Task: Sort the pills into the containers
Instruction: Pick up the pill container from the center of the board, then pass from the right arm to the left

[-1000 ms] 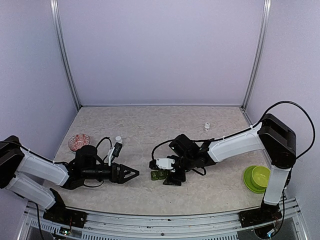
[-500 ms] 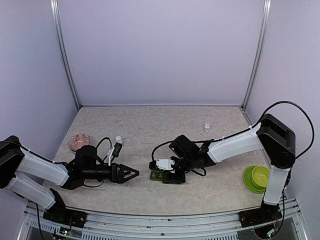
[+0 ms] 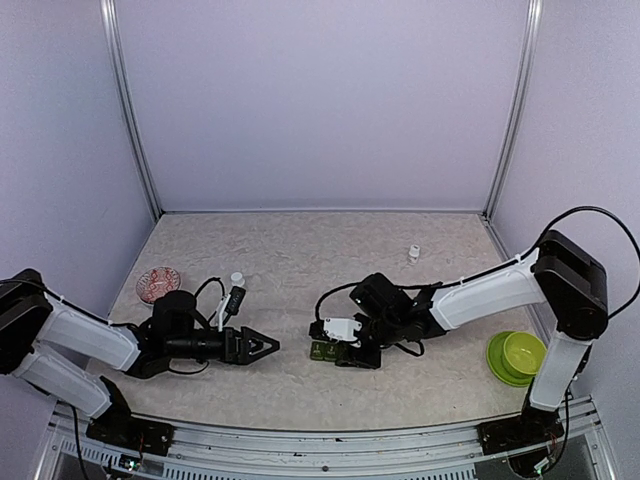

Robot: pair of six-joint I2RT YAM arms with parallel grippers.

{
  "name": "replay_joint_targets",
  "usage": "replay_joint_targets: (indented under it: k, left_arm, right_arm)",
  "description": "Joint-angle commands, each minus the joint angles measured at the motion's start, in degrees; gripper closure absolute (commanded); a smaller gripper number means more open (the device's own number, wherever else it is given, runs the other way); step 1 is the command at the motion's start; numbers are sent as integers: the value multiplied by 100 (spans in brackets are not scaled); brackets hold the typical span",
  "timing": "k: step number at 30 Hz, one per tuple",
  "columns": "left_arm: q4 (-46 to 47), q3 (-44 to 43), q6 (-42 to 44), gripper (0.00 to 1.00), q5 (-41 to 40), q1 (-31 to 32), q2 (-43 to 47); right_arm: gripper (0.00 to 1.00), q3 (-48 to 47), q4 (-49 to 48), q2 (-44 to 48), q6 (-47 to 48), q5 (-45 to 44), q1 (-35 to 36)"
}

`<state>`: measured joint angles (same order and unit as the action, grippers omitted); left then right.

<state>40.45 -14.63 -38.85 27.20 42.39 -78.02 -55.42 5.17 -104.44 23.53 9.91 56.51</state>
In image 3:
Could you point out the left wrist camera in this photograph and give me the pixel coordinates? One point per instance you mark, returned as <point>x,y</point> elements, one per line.
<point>229,306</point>

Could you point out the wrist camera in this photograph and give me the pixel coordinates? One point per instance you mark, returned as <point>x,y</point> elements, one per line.
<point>336,330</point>
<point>229,306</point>

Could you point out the green bowl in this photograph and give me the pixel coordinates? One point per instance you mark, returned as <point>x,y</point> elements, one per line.
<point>523,354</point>

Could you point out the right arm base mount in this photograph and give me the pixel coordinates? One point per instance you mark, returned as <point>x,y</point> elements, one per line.
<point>530,427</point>

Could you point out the left aluminium corner post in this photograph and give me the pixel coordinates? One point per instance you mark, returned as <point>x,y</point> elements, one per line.
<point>108,9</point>

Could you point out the aluminium front rail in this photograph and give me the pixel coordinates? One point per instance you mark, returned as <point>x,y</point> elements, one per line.
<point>448,451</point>

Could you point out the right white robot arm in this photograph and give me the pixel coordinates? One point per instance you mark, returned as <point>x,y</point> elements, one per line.
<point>556,273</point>

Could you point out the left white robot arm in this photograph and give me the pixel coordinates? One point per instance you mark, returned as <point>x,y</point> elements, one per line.
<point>36,323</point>

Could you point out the red patterned bowl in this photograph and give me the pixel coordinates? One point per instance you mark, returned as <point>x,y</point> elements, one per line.
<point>157,282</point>

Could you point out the green weekly pill organizer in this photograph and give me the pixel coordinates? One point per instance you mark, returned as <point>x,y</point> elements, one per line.
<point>325,352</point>

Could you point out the small white pill bottle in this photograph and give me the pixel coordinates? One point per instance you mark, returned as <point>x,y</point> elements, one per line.
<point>413,254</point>

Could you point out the aluminium corner post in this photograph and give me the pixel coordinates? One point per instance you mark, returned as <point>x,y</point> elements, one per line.
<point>108,9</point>
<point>517,107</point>

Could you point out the right aluminium corner post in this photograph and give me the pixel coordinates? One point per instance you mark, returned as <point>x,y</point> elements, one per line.
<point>517,107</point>

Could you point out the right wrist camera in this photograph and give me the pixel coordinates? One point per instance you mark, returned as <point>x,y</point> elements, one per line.
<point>336,330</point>

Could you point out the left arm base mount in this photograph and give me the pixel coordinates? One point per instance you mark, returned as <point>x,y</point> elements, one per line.
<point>117,426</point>

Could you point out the green plate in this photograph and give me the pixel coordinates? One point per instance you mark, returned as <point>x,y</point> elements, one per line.
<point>494,358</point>

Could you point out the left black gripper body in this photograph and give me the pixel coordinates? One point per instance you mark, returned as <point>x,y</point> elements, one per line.
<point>228,354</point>

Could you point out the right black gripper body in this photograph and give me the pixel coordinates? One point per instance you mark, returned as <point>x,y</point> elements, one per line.
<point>384,331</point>

